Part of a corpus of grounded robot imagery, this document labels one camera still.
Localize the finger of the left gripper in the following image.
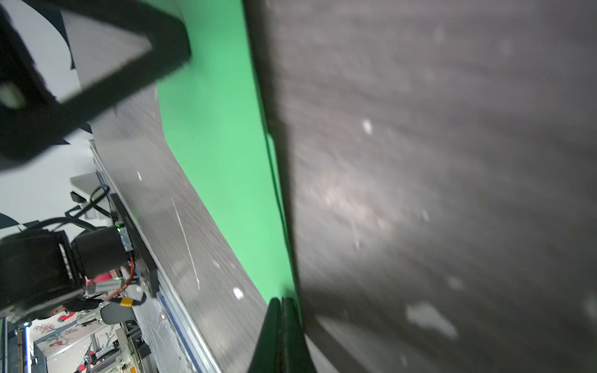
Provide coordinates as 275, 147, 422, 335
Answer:
1, 1, 191, 163

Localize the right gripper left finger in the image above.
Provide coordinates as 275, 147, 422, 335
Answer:
248, 298, 282, 373

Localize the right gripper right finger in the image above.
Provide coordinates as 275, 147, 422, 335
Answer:
281, 298, 317, 373

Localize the green square paper sheet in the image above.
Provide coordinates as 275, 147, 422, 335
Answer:
154, 1, 298, 301

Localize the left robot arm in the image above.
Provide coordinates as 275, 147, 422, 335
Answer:
1, 1, 191, 323

